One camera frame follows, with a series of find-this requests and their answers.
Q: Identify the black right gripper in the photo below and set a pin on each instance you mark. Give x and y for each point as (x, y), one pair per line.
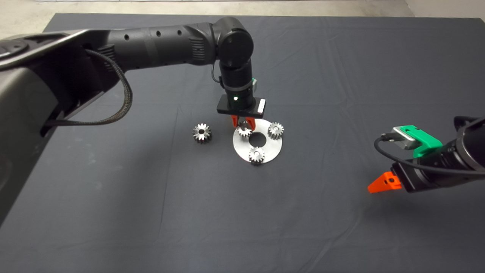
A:
(420, 178)

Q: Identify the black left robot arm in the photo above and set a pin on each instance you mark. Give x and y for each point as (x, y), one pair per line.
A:
(57, 87)

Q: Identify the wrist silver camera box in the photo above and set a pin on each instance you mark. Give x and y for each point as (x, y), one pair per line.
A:
(255, 86)
(404, 138)

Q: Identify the dark grey table cloth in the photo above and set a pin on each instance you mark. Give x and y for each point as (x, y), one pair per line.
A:
(341, 76)

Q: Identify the large tall steel gear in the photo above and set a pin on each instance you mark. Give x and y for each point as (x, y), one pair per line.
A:
(202, 134)

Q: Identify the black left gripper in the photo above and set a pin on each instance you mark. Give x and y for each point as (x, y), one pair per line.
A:
(241, 104)

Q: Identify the round metal plate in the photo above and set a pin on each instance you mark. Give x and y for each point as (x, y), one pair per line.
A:
(273, 149)

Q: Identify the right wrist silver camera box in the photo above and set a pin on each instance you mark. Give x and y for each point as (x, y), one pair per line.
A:
(404, 138)

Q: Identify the small steel gear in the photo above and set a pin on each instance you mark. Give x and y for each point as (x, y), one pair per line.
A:
(244, 132)
(257, 155)
(276, 130)

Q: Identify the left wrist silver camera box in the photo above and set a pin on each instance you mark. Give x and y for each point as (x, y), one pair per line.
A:
(255, 86)

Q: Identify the right wrist green camera mount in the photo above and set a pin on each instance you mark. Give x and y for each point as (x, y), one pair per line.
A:
(427, 142)

